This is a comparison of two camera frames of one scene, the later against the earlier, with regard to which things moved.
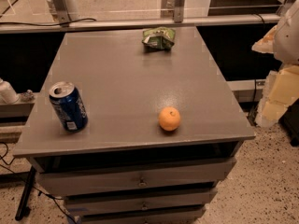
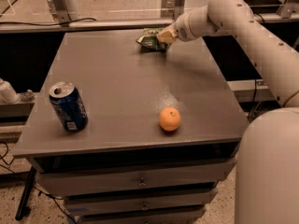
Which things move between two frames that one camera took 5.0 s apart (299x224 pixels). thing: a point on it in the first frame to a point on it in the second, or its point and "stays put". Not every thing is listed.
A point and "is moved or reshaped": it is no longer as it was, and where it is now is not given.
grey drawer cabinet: (129, 135) stays put
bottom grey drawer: (141, 216) stays put
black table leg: (23, 201) stays put
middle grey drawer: (142, 204) stays put
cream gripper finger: (280, 90) to (167, 35)
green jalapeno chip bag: (158, 39) is moved or reshaped
